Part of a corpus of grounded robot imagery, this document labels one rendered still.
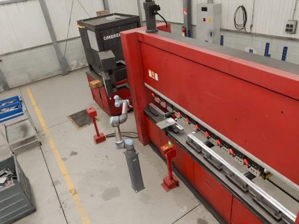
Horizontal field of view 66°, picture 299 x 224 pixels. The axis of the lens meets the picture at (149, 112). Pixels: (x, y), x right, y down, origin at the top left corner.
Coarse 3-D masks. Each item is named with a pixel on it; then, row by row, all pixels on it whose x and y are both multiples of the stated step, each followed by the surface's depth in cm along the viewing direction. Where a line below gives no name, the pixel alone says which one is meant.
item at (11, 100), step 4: (16, 96) 536; (0, 100) 522; (4, 100) 526; (8, 100) 530; (12, 100) 530; (16, 100) 522; (0, 104) 516; (4, 104) 510; (8, 104) 502; (20, 104) 516
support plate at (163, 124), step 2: (164, 120) 373; (160, 122) 370; (162, 122) 369; (164, 122) 369; (172, 122) 366; (174, 122) 365; (156, 124) 367; (158, 124) 365; (160, 124) 365; (162, 124) 364; (164, 124) 363; (166, 124) 363; (168, 124) 362; (170, 124) 361; (172, 124) 362; (158, 126) 361; (160, 126) 360; (162, 126) 360; (164, 126) 359; (166, 126) 358; (162, 128) 356
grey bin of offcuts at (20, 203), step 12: (12, 156) 390; (0, 168) 388; (12, 168) 399; (0, 180) 356; (12, 180) 358; (24, 180) 380; (0, 192) 323; (12, 192) 334; (24, 192) 345; (0, 204) 331; (12, 204) 340; (24, 204) 352; (0, 216) 338; (12, 216) 349; (24, 216) 364
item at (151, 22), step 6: (150, 0) 330; (144, 6) 333; (150, 6) 324; (156, 6) 327; (150, 12) 331; (156, 12) 325; (150, 18) 339; (162, 18) 331; (150, 24) 343; (150, 30) 348; (156, 30) 348
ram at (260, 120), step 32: (160, 64) 338; (192, 64) 267; (192, 96) 290; (224, 96) 236; (256, 96) 199; (288, 96) 174; (224, 128) 254; (256, 128) 212; (288, 128) 181; (256, 160) 226; (288, 160) 192
